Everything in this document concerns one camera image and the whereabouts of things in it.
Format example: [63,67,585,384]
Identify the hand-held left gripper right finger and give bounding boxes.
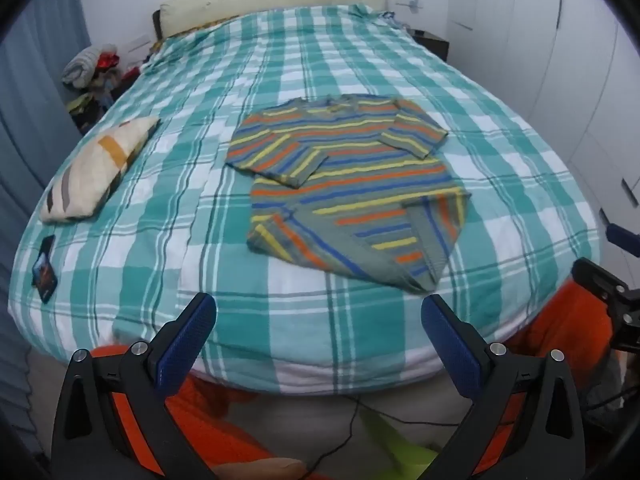
[421,294,586,480]

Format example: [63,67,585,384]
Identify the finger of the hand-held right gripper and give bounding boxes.
[571,257,640,352]
[599,207,640,248]

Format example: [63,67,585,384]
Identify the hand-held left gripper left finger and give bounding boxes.
[50,292,217,480]

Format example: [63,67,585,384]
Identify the striped knit sweater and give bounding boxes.
[224,94,472,295]

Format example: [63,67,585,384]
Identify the pile of mixed clothes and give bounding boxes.
[67,49,151,133]

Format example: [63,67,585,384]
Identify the person's orange pants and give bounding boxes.
[92,280,626,480]

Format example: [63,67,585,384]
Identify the light green cloth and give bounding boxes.
[360,407,441,480]

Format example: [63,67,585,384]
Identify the black card with picture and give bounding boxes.
[31,234,58,305]

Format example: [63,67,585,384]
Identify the white wardrobe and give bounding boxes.
[445,0,640,221]

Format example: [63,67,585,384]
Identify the small striped cream pillow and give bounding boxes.
[39,116,162,223]

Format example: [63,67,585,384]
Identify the dark nightstand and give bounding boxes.
[407,27,451,62]

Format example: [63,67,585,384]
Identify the blue curtain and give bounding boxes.
[0,0,92,461]

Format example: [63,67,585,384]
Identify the grey rolled blanket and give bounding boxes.
[61,45,118,88]

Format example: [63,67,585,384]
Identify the teal plaid bed blanket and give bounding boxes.
[7,4,601,396]

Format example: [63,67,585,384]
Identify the black cable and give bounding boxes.
[305,394,501,471]

